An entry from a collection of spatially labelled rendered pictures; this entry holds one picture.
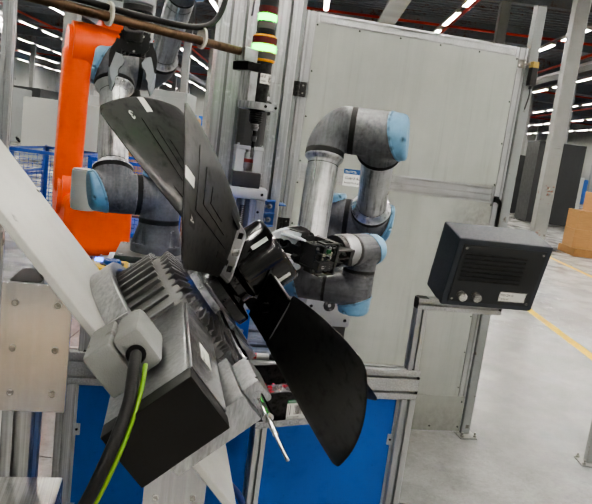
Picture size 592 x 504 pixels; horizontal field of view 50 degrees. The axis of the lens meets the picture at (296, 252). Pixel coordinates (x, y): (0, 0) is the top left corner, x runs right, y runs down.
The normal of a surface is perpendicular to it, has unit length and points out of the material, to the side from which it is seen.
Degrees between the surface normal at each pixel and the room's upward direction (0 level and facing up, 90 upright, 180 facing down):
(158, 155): 54
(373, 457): 90
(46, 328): 90
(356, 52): 91
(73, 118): 96
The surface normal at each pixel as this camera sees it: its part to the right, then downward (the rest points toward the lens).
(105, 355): 0.19, 0.18
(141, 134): 0.69, -0.42
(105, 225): 0.44, 0.20
